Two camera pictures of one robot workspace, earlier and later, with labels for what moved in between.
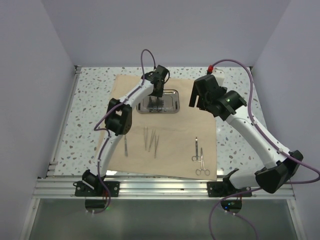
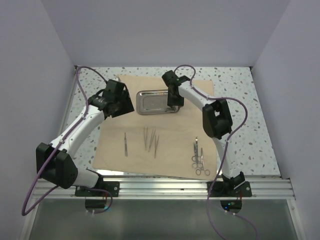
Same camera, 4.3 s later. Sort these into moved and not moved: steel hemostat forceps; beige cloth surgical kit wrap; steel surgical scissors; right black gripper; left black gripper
Moved: left black gripper; right black gripper
Not moved: steel surgical scissors; steel hemostat forceps; beige cloth surgical kit wrap
